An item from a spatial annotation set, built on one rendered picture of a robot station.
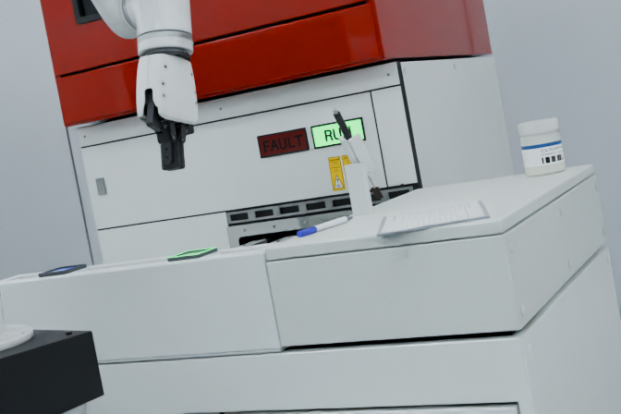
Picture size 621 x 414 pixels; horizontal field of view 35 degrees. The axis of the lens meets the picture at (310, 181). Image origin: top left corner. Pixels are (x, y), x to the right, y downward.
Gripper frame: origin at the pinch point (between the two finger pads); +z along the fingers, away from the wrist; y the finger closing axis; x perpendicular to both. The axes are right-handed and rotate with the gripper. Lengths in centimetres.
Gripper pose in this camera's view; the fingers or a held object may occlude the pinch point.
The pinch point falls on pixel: (173, 156)
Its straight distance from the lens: 149.5
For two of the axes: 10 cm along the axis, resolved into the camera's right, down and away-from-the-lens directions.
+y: -4.7, -0.8, -8.8
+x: 8.8, -1.4, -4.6
